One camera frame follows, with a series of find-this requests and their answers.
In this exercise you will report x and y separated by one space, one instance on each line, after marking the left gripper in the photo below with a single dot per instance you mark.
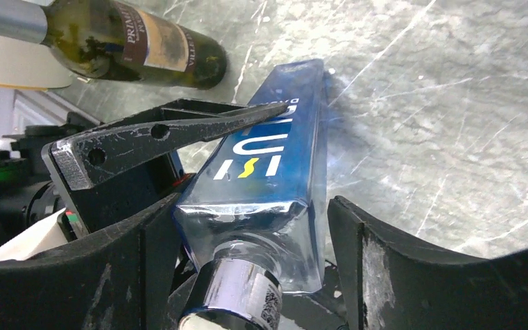
119 277

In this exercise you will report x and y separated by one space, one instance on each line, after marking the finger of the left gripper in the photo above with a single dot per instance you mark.
113 171

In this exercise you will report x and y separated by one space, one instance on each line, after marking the cream cylinder roll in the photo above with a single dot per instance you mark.
28 66

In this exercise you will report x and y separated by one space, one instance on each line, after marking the silver capped dark bottle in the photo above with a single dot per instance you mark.
112 40

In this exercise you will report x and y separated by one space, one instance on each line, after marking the blue label water bottle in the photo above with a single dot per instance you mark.
253 219

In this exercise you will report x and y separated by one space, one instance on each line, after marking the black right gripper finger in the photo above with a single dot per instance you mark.
391 279

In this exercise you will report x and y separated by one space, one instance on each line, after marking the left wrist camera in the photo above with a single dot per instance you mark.
39 237

